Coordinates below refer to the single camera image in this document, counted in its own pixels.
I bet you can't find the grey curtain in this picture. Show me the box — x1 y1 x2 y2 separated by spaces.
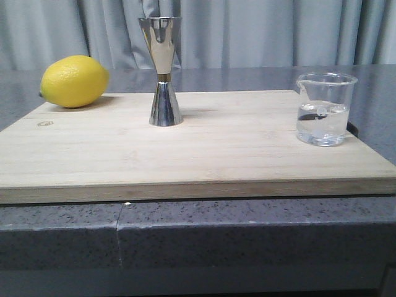
1 1 395 70

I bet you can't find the yellow lemon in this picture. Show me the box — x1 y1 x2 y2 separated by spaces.
40 55 110 108

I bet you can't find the small glass beaker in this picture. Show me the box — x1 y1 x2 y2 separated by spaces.
296 72 358 147

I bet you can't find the black cutting board handle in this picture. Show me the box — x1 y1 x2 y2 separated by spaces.
346 122 359 137

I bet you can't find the steel double jigger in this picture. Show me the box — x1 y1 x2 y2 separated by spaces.
139 17 183 127

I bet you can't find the wooden cutting board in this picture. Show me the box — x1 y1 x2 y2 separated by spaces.
1 90 395 204

